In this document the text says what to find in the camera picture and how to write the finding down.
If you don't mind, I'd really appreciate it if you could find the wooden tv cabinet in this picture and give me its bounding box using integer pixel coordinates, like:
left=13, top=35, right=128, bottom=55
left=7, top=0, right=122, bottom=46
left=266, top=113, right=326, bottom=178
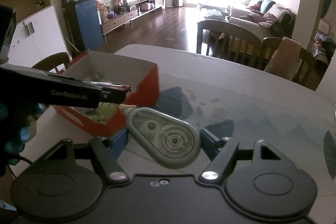
left=100, top=0, right=165, bottom=41

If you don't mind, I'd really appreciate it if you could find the beige sofa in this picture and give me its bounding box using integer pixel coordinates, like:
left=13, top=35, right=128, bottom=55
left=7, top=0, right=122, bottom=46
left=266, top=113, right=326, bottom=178
left=228, top=0, right=295, bottom=40

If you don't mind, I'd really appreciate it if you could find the red cardboard box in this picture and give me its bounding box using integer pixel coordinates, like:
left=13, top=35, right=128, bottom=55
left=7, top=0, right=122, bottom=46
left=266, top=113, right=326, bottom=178
left=52, top=51, right=159, bottom=136

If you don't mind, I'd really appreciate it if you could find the green label plastic jar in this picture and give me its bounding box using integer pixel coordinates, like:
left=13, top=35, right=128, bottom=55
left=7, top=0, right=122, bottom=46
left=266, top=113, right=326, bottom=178
left=87, top=102, right=118, bottom=123

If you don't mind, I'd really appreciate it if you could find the white cupboard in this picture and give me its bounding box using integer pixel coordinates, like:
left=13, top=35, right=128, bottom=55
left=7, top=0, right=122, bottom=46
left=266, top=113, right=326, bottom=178
left=9, top=6, right=68, bottom=68

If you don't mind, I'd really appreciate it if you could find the grey correction tape dispenser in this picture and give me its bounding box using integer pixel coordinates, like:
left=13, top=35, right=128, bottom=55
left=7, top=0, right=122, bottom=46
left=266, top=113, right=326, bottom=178
left=125, top=107, right=201, bottom=169

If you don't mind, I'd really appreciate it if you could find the near wooden chair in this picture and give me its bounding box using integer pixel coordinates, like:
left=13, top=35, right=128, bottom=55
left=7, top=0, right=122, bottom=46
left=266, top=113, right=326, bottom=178
left=33, top=52, right=71, bottom=73

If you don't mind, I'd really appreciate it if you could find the red binder clip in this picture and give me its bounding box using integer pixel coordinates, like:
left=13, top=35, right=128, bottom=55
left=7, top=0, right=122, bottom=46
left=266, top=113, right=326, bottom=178
left=109, top=84, right=131, bottom=93

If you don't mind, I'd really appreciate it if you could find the wooden chair with cloth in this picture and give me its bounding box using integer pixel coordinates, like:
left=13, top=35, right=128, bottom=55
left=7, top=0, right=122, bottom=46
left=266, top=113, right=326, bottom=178
left=258, top=37, right=315, bottom=86

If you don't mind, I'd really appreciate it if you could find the blue black cabinet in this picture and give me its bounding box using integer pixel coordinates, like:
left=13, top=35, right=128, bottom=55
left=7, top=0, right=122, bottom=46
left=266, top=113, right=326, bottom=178
left=61, top=0, right=104, bottom=51

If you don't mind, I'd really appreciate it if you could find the round coffee table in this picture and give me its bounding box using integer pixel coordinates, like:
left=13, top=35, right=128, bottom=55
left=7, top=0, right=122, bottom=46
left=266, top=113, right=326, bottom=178
left=198, top=3, right=230, bottom=14

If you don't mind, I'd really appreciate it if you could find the dark wooden dining chair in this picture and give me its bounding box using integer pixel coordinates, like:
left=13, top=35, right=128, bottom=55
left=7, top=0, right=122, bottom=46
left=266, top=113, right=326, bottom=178
left=197, top=19, right=263, bottom=69

